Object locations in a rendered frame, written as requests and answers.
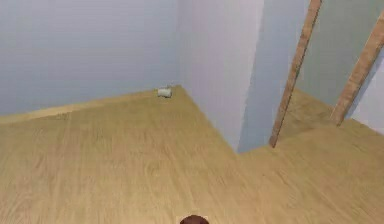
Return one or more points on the white cylinder roll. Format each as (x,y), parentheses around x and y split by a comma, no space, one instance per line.
(164,92)

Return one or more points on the dark brown round object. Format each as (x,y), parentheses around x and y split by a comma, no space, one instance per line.
(194,220)

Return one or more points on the brown wooden door frame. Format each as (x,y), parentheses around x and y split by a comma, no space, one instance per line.
(293,73)

